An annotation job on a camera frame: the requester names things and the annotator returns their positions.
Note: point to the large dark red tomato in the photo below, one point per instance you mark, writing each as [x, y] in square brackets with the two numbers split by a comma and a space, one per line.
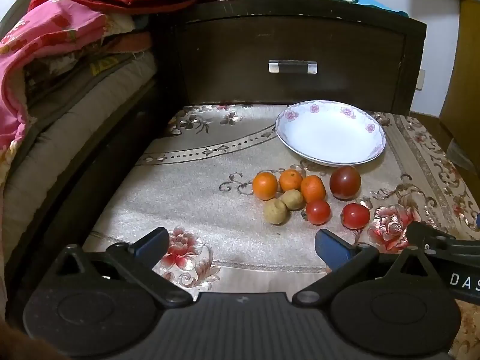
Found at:
[345, 182]

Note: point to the stack of folded blankets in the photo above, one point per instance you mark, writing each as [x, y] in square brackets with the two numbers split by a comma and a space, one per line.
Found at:
[93, 56]

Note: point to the grey mattress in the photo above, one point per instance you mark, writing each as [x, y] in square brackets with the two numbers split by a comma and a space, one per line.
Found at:
[56, 150]

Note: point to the cardboard box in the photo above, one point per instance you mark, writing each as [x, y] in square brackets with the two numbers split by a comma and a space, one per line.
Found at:
[465, 63]

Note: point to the white floral plate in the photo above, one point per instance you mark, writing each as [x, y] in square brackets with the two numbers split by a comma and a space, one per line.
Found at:
[330, 135]

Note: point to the beige wall outlet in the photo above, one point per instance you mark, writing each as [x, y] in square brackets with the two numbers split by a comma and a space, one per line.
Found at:
[421, 80]

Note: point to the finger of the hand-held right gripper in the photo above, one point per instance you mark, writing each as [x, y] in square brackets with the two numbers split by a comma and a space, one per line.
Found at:
[431, 234]

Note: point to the red cherry tomato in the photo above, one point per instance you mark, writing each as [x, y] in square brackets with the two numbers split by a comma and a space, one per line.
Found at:
[318, 212]
[355, 215]

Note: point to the beige floral cloth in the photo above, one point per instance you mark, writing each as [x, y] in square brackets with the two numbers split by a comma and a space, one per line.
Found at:
[195, 195]

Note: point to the dark wooden nightstand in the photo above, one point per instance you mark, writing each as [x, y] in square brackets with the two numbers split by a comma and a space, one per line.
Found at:
[232, 37]

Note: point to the pink floral blanket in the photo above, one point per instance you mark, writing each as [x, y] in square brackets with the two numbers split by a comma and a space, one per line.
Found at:
[45, 41]

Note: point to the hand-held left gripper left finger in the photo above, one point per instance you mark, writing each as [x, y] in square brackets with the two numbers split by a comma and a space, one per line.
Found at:
[154, 241]

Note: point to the teal cloth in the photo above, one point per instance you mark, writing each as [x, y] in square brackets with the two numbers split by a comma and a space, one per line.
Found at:
[378, 3]

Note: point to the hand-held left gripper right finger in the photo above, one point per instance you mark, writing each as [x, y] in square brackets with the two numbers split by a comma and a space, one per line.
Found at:
[330, 244]

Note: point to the orange mandarin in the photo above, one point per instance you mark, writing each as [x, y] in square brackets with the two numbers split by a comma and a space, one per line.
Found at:
[290, 180]
[265, 185]
[313, 188]

